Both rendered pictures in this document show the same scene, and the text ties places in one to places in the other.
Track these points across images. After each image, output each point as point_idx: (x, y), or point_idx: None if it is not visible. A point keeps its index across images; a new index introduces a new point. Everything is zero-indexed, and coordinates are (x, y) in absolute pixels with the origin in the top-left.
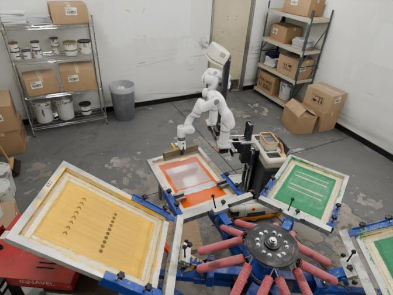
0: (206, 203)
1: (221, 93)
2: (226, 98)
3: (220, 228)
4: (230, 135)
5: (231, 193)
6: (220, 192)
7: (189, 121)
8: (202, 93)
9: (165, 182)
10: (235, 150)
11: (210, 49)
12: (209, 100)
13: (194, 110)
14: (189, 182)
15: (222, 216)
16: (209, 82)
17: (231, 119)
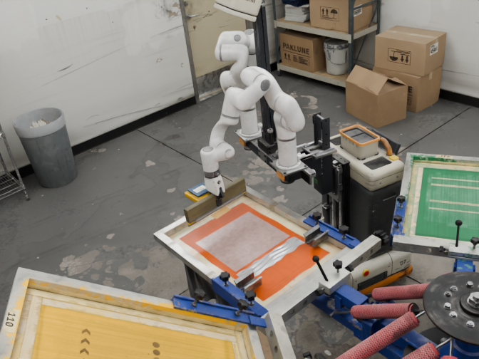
0: (302, 278)
1: None
2: None
3: (353, 314)
4: None
5: (338, 248)
6: (316, 252)
7: (219, 137)
8: (222, 82)
9: (207, 264)
10: (311, 170)
11: None
12: (251, 86)
13: (226, 112)
14: (251, 252)
15: (344, 291)
16: (232, 57)
17: (298, 112)
